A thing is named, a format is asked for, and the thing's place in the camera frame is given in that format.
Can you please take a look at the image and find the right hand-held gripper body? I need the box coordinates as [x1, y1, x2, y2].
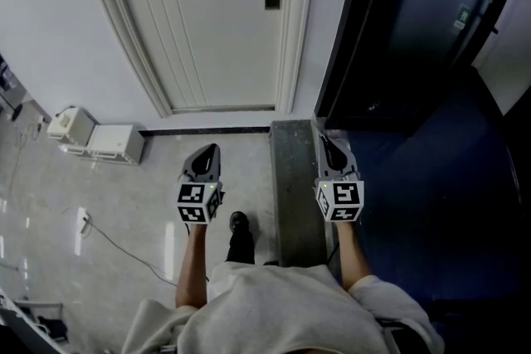
[314, 172, 366, 224]

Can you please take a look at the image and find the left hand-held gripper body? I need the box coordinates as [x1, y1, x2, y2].
[173, 173, 227, 225]

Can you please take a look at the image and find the white metal door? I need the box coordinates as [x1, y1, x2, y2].
[105, 0, 292, 112]

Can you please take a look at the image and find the person's left forearm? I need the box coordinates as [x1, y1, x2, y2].
[174, 221, 211, 309]

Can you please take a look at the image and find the person's right forearm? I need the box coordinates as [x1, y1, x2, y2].
[334, 219, 373, 291]

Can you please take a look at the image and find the green exit sign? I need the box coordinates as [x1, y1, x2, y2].
[451, 3, 472, 35]

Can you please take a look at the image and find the white box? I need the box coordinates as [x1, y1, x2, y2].
[88, 124, 146, 167]

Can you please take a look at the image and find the white power strip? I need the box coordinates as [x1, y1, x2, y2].
[77, 207, 94, 239]

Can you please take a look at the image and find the beige box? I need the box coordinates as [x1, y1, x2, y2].
[46, 106, 99, 148]

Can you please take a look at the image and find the person's grey shirt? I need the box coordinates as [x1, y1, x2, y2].
[121, 263, 446, 354]

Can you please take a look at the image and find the black floor stand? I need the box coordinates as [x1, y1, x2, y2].
[0, 89, 25, 124]

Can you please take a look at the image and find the grey metal cart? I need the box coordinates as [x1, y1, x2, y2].
[0, 288, 70, 354]

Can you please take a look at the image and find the black wrist strap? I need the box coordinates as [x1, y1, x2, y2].
[325, 242, 342, 269]

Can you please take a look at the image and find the grey floor cable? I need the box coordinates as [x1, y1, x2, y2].
[84, 219, 180, 288]

